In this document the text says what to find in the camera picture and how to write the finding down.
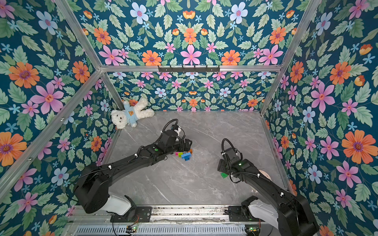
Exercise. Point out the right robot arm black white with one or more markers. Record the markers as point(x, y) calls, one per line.
point(291, 215)

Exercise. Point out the white ventilation grille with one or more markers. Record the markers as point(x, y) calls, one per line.
point(162, 230)

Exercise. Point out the black hook rail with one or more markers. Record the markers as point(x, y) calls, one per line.
point(184, 69)

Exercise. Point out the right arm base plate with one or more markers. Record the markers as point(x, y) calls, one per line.
point(240, 214)

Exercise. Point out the beige round clock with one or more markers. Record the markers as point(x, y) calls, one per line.
point(265, 175)

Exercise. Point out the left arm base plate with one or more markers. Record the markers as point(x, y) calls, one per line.
point(139, 214)

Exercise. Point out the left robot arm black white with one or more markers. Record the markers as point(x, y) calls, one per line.
point(92, 188)

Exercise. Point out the light blue long lego brick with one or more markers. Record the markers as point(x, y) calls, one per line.
point(186, 156)

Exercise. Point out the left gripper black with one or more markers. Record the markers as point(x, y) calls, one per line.
point(187, 146)

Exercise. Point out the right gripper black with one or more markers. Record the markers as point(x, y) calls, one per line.
point(222, 167)

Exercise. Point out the white teddy bear blue shirt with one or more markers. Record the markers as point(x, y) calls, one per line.
point(130, 115)

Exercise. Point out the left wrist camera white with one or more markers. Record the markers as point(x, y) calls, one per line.
point(177, 129)

